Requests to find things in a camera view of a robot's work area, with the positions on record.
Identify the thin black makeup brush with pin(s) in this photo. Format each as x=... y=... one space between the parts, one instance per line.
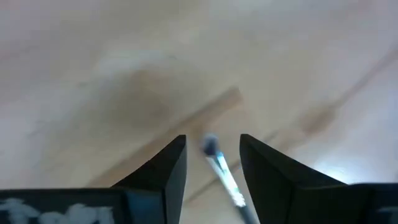
x=224 y=171

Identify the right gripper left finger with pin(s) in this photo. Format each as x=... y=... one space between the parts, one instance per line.
x=140 y=205

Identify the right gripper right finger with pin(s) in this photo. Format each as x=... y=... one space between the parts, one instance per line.
x=295 y=199

